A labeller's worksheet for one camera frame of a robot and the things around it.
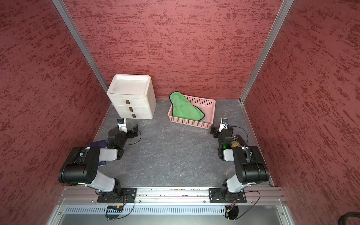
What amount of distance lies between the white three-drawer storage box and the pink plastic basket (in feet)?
0.64

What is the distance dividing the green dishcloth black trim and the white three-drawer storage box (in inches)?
7.1

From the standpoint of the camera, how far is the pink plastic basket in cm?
101

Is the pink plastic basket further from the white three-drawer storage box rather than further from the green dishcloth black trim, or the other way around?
the white three-drawer storage box

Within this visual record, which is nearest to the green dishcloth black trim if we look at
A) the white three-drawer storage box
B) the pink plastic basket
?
the pink plastic basket

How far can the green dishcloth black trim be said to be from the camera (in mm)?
1082

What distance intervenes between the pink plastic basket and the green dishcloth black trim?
0.02 m

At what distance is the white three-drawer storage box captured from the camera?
0.92 meters
